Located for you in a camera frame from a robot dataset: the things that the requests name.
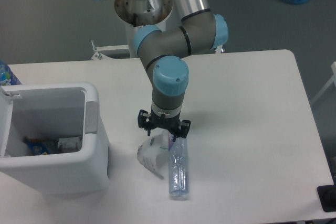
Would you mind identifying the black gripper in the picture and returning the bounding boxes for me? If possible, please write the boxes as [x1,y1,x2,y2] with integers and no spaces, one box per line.
[137,110,191,142]

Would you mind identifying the white plastic wrapper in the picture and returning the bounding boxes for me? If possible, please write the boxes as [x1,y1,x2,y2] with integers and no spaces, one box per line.
[137,130,169,180]

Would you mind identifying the clear plastic water bottle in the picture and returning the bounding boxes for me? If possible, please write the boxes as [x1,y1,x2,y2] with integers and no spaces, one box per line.
[168,133,190,201]

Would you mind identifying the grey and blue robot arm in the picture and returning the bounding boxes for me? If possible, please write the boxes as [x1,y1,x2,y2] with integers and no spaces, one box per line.
[115,0,228,138]

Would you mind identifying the white trash can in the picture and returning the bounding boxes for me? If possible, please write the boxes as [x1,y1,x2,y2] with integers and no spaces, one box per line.
[1,82,110,194]

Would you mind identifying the blue snack wrapper in bin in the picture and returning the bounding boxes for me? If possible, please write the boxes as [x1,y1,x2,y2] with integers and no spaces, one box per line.
[24,137,57,155]

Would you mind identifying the blue labelled bottle at left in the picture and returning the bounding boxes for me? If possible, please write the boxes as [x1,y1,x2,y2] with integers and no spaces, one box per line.
[0,60,22,86]

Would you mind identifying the black device at table edge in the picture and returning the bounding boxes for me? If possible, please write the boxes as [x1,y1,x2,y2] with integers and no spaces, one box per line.
[317,185,335,212]

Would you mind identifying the white pedestal base frame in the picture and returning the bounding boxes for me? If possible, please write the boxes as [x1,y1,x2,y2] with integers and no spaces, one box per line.
[91,40,226,60]

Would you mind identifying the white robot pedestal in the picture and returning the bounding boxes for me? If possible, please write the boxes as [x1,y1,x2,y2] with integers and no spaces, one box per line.
[114,0,173,48]

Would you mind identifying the white frame at right edge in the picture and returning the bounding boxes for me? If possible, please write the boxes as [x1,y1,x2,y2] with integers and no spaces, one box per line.
[311,61,335,108]

